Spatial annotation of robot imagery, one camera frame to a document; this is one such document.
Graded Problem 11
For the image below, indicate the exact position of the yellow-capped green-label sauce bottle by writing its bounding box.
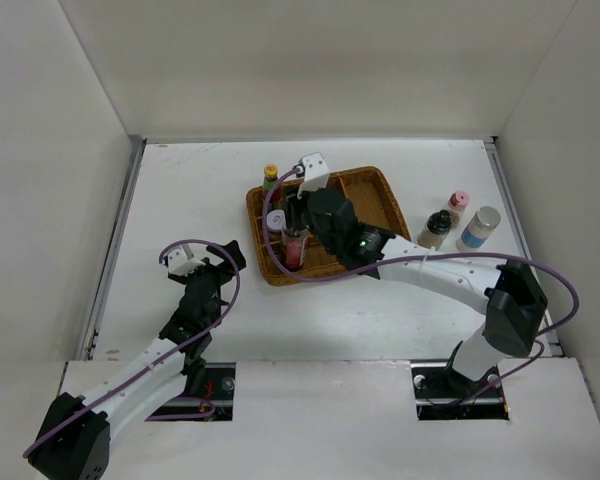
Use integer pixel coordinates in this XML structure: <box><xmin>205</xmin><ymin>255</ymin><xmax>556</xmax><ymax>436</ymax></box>
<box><xmin>262</xmin><ymin>164</ymin><xmax>282</xmax><ymax>212</ymax></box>

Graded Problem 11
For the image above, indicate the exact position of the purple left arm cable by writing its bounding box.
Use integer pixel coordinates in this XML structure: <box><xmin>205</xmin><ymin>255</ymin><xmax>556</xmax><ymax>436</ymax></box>
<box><xmin>22</xmin><ymin>238</ymin><xmax>242</xmax><ymax>459</ymax></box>

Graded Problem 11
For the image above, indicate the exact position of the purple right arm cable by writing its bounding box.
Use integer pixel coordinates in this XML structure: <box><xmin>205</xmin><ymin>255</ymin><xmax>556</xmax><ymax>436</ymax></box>
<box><xmin>262</xmin><ymin>167</ymin><xmax>581</xmax><ymax>401</ymax></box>

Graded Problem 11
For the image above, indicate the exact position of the woven wicker divided basket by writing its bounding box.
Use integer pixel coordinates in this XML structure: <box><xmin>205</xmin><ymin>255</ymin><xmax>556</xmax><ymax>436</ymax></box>
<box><xmin>246</xmin><ymin>166</ymin><xmax>411</xmax><ymax>287</ymax></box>

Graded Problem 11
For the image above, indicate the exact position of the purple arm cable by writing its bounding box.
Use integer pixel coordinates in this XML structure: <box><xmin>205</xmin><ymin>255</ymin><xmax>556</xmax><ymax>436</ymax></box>
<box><xmin>22</xmin><ymin>238</ymin><xmax>242</xmax><ymax>459</ymax></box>
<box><xmin>262</xmin><ymin>167</ymin><xmax>581</xmax><ymax>401</ymax></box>

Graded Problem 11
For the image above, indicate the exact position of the silver-capped white blue jar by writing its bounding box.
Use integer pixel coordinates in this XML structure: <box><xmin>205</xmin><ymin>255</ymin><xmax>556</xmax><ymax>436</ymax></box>
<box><xmin>456</xmin><ymin>206</ymin><xmax>501</xmax><ymax>252</ymax></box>

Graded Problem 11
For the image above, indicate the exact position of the pink-capped spice shaker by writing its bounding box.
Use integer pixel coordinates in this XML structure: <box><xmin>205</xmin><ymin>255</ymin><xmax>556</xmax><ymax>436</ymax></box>
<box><xmin>446</xmin><ymin>190</ymin><xmax>470</xmax><ymax>229</ymax></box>

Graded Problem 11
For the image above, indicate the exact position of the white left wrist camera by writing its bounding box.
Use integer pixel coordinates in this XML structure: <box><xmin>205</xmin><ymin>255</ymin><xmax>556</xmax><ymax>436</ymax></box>
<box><xmin>163</xmin><ymin>244</ymin><xmax>204</xmax><ymax>277</ymax></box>

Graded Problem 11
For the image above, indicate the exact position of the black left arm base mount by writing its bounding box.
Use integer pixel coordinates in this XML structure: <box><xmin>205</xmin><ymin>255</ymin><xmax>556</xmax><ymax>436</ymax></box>
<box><xmin>148</xmin><ymin>363</ymin><xmax>237</xmax><ymax>422</ymax></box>

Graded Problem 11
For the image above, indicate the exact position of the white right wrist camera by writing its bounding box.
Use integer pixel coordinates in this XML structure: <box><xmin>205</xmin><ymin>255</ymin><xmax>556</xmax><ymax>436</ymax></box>
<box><xmin>296</xmin><ymin>152</ymin><xmax>330</xmax><ymax>198</ymax></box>

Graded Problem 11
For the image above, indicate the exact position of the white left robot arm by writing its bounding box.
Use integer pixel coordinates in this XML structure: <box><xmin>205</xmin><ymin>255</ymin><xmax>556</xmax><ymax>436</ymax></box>
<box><xmin>23</xmin><ymin>240</ymin><xmax>246</xmax><ymax>479</ymax></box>

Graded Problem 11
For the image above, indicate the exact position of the black-capped pepper grinder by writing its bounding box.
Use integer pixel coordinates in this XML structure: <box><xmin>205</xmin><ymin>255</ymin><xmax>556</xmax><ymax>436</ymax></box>
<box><xmin>417</xmin><ymin>210</ymin><xmax>452</xmax><ymax>250</ymax></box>

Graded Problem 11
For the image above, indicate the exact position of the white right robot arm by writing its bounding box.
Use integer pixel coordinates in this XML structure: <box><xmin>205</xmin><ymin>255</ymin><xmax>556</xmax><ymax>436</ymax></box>
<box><xmin>283</xmin><ymin>188</ymin><xmax>547</xmax><ymax>396</ymax></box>

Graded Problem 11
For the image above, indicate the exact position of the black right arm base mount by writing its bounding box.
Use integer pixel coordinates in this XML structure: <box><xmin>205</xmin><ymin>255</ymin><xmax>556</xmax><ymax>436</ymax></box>
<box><xmin>410</xmin><ymin>361</ymin><xmax>509</xmax><ymax>421</ymax></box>

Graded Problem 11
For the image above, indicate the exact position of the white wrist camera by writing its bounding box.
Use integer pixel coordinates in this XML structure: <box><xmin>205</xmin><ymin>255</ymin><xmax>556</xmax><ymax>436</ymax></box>
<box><xmin>296</xmin><ymin>152</ymin><xmax>330</xmax><ymax>198</ymax></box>
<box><xmin>163</xmin><ymin>244</ymin><xmax>204</xmax><ymax>277</ymax></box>

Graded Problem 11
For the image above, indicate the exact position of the dark soy sauce bottle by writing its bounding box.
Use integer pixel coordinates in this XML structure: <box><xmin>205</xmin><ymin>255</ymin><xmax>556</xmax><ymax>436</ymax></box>
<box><xmin>282</xmin><ymin>226</ymin><xmax>309</xmax><ymax>271</ymax></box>

